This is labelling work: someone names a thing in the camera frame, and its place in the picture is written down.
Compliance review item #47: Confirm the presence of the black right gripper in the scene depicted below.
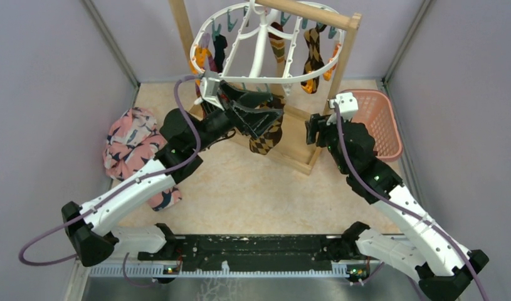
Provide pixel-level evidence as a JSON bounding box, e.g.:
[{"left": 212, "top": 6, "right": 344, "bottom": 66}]
[{"left": 306, "top": 111, "right": 352, "bottom": 175}]

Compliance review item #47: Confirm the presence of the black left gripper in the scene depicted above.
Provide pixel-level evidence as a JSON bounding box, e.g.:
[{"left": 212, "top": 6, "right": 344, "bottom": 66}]
[{"left": 191, "top": 79, "right": 283, "bottom": 152}]

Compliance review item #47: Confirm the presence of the brown argyle sock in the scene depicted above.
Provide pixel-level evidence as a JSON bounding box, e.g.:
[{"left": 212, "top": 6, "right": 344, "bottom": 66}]
[
  {"left": 249, "top": 94, "right": 286, "bottom": 156},
  {"left": 301, "top": 24, "right": 327, "bottom": 94}
]

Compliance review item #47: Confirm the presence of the maroon purple striped sock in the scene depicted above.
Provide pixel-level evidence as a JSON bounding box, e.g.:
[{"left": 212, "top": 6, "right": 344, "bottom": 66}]
[{"left": 206, "top": 49, "right": 218, "bottom": 72}]

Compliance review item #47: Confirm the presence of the white plastic sock hanger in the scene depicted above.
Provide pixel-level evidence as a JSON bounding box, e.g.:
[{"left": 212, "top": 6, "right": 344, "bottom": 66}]
[{"left": 188, "top": 1, "right": 362, "bottom": 84}]

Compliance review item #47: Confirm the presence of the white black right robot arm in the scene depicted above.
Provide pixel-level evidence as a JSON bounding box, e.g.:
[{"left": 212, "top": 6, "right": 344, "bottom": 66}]
[{"left": 305, "top": 114, "right": 489, "bottom": 300}]

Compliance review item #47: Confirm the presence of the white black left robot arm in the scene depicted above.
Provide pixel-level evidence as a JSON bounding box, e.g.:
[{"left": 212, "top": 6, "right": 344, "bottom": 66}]
[{"left": 61, "top": 78, "right": 283, "bottom": 267}]

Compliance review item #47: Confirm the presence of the pink laundry basket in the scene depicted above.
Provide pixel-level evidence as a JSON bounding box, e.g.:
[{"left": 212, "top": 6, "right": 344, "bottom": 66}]
[{"left": 343, "top": 89, "right": 403, "bottom": 162}]

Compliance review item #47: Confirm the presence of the orange clothespin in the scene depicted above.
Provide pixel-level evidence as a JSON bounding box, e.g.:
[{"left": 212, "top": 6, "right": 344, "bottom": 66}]
[
  {"left": 323, "top": 42, "right": 341, "bottom": 81},
  {"left": 190, "top": 45, "right": 209, "bottom": 74}
]

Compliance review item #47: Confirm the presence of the black white striped sock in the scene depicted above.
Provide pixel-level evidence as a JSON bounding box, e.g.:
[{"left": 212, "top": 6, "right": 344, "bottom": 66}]
[{"left": 213, "top": 34, "right": 228, "bottom": 73}]

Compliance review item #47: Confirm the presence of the pink navy patterned cloth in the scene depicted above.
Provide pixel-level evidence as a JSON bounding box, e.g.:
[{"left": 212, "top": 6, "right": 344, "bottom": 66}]
[{"left": 102, "top": 107, "right": 183, "bottom": 212}]

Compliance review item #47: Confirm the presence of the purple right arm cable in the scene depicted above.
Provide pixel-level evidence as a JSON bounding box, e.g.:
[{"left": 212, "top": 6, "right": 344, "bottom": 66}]
[{"left": 333, "top": 102, "right": 485, "bottom": 301}]

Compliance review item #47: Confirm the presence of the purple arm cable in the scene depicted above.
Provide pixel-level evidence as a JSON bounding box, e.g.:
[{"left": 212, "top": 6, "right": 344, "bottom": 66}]
[
  {"left": 333, "top": 102, "right": 485, "bottom": 301},
  {"left": 18, "top": 75, "right": 202, "bottom": 267}
]

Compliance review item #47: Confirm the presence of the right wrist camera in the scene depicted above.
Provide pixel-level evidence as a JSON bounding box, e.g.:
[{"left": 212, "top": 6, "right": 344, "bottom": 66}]
[{"left": 326, "top": 92, "right": 359, "bottom": 125}]

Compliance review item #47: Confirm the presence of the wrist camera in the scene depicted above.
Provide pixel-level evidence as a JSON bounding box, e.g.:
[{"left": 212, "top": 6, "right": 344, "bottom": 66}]
[
  {"left": 326, "top": 92, "right": 359, "bottom": 125},
  {"left": 199, "top": 70, "right": 223, "bottom": 110}
]

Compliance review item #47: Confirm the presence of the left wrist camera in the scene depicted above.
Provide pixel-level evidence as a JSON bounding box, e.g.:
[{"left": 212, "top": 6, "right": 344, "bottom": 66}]
[{"left": 199, "top": 70, "right": 223, "bottom": 110}]

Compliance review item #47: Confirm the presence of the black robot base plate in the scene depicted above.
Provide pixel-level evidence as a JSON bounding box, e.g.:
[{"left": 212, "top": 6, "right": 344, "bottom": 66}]
[{"left": 137, "top": 233, "right": 385, "bottom": 273}]

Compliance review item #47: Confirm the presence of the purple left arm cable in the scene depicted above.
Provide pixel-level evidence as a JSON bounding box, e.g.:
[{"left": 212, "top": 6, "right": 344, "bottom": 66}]
[{"left": 18, "top": 75, "right": 202, "bottom": 267}]

